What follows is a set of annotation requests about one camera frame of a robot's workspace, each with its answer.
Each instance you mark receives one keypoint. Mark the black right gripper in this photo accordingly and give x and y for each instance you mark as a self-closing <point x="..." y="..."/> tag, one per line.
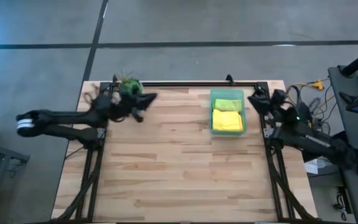
<point x="280" y="113"/>

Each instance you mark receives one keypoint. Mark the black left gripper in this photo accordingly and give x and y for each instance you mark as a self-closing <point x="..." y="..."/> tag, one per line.
<point x="123" y="107"/>

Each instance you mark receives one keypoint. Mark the lime microfiber towel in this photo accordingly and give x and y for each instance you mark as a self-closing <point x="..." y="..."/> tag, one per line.
<point x="227" y="104"/>

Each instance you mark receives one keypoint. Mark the yellow microfiber towel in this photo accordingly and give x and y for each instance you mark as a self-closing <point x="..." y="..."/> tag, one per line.
<point x="227" y="121"/>

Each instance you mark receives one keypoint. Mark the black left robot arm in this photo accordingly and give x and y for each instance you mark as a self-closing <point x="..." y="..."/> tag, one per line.
<point x="67" y="121"/>

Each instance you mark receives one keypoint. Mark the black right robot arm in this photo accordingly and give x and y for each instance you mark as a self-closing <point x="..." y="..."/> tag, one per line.
<point x="315" y="140"/>

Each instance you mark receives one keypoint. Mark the succulent in white patterned pot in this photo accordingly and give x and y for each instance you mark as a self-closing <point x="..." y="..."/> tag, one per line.
<point x="130" y="85"/>

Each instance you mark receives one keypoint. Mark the teal translucent plastic bin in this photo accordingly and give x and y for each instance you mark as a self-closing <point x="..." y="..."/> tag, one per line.
<point x="227" y="93"/>

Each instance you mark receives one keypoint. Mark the orange plug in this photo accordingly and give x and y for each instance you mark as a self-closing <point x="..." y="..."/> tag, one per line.
<point x="319" y="85"/>

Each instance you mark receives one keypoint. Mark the white paper box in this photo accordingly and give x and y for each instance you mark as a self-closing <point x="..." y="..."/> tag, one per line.
<point x="313" y="166"/>

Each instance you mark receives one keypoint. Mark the dark grey desk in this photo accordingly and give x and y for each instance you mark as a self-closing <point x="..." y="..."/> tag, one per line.
<point x="346" y="102"/>

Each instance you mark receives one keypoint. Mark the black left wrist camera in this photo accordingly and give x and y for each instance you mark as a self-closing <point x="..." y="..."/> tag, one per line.
<point x="138" y="117"/>

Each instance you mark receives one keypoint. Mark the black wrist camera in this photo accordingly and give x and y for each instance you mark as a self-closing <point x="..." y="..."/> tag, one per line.
<point x="279" y="96"/>
<point x="138" y="117"/>

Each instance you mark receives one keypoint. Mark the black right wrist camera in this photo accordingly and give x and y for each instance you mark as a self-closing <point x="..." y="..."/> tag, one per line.
<point x="279" y="96"/>

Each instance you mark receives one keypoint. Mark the black aluminium table frame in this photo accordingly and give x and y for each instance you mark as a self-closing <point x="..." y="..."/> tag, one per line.
<point x="166" y="84"/>

